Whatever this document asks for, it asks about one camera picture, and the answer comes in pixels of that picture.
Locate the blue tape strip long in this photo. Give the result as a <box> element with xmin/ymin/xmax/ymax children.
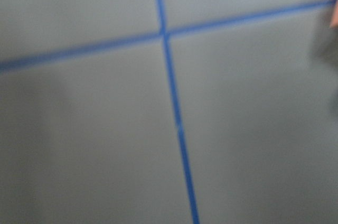
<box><xmin>156</xmin><ymin>0</ymin><xmax>200</xmax><ymax>224</ymax></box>

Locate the blue tape strip crossing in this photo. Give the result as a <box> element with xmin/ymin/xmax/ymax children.
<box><xmin>1</xmin><ymin>0</ymin><xmax>336</xmax><ymax>73</ymax></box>

